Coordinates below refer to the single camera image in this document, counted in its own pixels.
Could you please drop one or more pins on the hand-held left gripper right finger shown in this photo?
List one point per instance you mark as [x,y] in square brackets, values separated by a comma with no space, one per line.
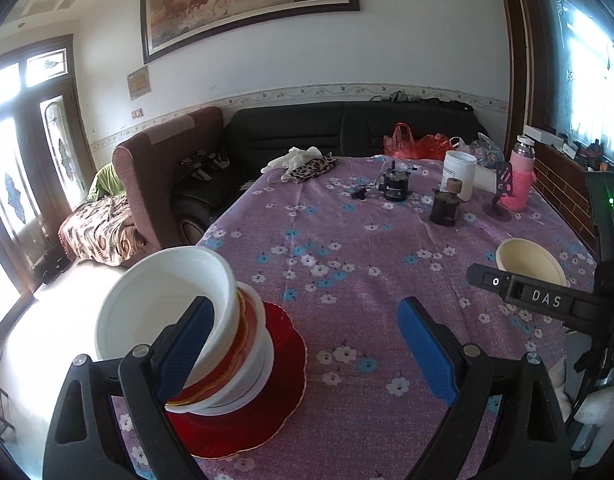
[427,345]

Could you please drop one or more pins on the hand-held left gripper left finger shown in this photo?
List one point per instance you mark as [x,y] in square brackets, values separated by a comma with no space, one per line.
[187,345]

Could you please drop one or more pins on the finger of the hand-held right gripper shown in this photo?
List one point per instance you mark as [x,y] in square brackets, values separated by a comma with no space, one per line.
[489,278]

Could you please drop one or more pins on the cream bowl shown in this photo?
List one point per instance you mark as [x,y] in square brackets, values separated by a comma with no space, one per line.
[529,262]

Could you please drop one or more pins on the small red plate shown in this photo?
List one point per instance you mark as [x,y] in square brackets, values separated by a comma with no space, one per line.
[240,335]

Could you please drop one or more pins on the large white bowl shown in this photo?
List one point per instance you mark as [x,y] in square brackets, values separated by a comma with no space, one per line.
[252,380]

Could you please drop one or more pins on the large red plate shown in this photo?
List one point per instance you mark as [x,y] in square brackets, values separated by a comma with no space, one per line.
[282,360]

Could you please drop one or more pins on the person's right hand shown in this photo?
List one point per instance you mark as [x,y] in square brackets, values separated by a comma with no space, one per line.
[607,402]

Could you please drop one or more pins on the dark phone stand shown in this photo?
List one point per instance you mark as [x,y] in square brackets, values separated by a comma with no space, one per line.
[501,200]

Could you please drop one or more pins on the dark jar with cork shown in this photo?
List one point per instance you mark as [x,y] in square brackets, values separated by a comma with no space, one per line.
[446,207]

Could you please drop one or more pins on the white box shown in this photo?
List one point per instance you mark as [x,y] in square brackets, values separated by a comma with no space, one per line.
[487,179]

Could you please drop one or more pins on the pink bottle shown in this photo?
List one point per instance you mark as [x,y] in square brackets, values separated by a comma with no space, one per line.
[519,180]

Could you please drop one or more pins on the wooden cabinet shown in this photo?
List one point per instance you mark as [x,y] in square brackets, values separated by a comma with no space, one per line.
[562,185]

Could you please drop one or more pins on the white jar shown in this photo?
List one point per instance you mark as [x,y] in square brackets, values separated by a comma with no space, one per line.
[459,175]

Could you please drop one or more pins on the purple floral tablecloth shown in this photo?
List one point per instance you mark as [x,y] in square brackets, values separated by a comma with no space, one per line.
[347,250]

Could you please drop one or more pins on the clear plastic bag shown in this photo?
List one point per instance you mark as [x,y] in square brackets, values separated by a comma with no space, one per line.
[487,152]

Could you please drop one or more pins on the black round device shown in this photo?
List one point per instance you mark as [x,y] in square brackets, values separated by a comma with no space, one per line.
[394,185]

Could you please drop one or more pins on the patterned blanket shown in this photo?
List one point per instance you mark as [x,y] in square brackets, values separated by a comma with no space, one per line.
[102,230]

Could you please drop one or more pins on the dark shoes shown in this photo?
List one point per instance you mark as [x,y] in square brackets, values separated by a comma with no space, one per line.
[54,266]

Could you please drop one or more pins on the red plastic bag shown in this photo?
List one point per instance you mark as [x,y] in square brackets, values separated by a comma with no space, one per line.
[412,145]

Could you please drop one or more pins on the small black adapter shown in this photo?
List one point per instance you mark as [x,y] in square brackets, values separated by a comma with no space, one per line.
[359,192]

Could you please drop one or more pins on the brown armchair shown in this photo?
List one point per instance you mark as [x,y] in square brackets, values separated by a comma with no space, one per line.
[157,170]

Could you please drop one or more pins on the green cushion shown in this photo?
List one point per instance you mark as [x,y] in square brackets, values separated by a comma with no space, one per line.
[107,182]

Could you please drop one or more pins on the black gear on sofa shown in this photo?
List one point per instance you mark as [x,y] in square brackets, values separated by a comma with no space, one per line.
[207,162]

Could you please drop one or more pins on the dark clothes on sofa back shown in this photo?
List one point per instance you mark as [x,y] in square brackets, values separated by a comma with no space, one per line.
[427,101]

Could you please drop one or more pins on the leopard print pouch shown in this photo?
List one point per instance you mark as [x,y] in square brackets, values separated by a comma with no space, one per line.
[312,167]

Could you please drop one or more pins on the white gloves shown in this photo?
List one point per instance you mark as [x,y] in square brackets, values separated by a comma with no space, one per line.
[292,157]

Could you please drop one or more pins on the window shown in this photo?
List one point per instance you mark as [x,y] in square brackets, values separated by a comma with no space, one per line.
[582,50]

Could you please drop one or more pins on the black sofa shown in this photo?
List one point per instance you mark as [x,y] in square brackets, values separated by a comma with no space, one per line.
[307,125]

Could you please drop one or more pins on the wooden glass door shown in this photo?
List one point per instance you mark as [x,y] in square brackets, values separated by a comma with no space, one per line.
[32,160]

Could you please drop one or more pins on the framed painting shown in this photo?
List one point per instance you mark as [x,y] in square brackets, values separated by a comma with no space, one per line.
[247,0]

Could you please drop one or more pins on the light switch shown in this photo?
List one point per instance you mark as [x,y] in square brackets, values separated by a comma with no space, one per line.
[137,113]

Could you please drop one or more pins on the wall plaque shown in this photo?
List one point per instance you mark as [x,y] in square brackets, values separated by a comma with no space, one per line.
[139,83]

